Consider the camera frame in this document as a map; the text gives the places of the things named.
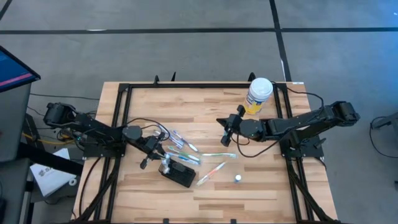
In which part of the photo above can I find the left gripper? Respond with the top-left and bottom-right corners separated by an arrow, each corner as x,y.
138,133 -> 167,170

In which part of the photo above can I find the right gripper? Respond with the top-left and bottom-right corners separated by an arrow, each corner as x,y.
216,105 -> 249,147

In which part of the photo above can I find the blue white toothbrush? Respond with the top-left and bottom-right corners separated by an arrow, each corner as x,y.
154,129 -> 185,150
172,129 -> 199,153

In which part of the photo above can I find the Lysol wipes canister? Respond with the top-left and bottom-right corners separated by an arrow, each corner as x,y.
243,77 -> 274,116

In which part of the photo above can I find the black support beam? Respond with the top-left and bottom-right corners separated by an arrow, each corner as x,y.
17,141 -> 85,177

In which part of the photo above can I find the white paper booklet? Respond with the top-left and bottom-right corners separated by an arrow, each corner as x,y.
29,147 -> 78,198

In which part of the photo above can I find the computer monitor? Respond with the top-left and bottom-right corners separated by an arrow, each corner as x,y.
0,45 -> 42,94

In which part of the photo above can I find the black wire caddy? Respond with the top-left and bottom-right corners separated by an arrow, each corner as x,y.
157,156 -> 197,189

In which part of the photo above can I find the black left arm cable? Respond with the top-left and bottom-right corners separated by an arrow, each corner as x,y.
126,117 -> 171,142

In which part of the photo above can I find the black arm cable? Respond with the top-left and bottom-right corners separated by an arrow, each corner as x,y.
126,117 -> 171,142
231,133 -> 292,159

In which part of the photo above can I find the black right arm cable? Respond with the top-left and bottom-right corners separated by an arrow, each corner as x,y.
231,133 -> 292,159

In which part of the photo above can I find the black aluminium table frame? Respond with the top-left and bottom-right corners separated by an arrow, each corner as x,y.
74,73 -> 343,224

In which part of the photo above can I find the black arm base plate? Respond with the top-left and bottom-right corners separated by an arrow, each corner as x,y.
81,143 -> 127,159
278,132 -> 325,159

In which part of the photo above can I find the black shoulder cable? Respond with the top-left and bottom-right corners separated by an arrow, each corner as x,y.
272,81 -> 325,108

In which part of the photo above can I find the black floor cable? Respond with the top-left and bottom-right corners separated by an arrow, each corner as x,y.
369,115 -> 398,159
29,92 -> 101,101

